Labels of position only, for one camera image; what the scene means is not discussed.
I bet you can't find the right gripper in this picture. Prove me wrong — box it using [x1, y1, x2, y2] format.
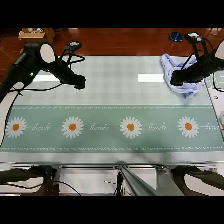
[169, 67, 196, 87]

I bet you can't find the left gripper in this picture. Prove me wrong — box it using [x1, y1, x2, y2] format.
[67, 73, 87, 91]

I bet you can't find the light blue shirt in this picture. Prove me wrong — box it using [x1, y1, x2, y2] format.
[159, 53, 205, 100]

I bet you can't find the blue round object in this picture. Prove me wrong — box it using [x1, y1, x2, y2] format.
[168, 31, 185, 43]

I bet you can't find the brown cardboard box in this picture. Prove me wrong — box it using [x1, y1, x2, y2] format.
[18, 27, 56, 45]

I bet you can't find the black cable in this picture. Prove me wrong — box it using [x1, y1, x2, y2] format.
[52, 179, 83, 197]
[212, 71, 224, 93]
[1, 82, 65, 141]

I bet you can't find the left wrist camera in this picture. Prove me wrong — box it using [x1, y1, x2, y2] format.
[60, 40, 86, 65]

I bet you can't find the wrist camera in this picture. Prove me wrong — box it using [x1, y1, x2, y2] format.
[60, 40, 86, 65]
[183, 31, 214, 69]

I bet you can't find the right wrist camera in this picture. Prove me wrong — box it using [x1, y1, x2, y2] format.
[183, 31, 214, 69]

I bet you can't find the silver frame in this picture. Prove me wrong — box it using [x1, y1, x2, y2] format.
[0, 161, 224, 197]

